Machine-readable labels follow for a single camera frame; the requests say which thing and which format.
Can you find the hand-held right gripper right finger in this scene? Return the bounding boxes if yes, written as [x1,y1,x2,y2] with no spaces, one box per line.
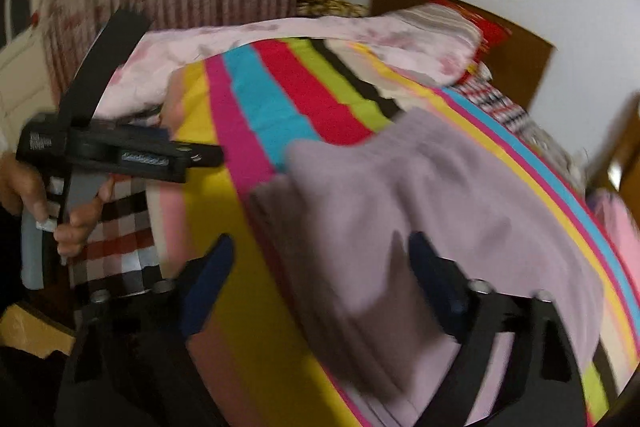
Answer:
[407,231,588,427]

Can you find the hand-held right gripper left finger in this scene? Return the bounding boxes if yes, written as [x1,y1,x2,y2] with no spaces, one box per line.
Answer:
[55,234,236,427]

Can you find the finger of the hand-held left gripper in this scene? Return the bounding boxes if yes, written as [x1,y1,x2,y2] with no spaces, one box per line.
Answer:
[60,9,151,126]
[120,141,223,184]

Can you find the lilac knit pants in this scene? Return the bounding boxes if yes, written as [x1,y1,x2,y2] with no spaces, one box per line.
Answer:
[247,107,606,425]

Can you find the person's left hand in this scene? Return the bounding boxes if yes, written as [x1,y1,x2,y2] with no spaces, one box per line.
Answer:
[0,152,115,260]

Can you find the rainbow striped blanket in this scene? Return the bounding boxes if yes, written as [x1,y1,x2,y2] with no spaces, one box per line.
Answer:
[145,37,640,427]

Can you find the red black plaid sheet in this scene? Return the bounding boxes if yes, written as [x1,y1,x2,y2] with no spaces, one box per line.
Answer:
[65,179,168,303]

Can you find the grey patterned cloth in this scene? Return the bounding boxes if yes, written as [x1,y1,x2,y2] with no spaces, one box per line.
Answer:
[520,117,588,192]

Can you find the yellow flat object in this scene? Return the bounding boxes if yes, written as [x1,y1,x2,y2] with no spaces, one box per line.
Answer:
[0,302,76,358]

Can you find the red white striped cloth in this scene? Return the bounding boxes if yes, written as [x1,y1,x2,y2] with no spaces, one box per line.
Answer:
[452,74,531,132]

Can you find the pink floral duvet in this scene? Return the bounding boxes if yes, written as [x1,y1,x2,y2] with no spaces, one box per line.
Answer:
[95,14,483,122]

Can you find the pink clothing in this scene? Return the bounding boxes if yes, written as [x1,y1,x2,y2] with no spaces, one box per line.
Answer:
[590,189,640,278]

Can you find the brown gold patterned blanket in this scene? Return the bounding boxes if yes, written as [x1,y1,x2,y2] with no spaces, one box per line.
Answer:
[292,0,368,18]

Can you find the brown wooden headboard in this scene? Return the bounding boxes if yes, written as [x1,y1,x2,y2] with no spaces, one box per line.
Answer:
[370,0,558,110]

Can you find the wooden nightstand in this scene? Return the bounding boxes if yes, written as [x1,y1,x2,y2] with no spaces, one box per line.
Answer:
[585,92,640,208]

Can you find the red pillow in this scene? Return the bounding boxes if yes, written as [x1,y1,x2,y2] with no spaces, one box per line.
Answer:
[430,0,513,72]

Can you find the grey zigzag pillow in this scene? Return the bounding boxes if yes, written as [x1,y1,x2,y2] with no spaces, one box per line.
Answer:
[400,4,483,52]

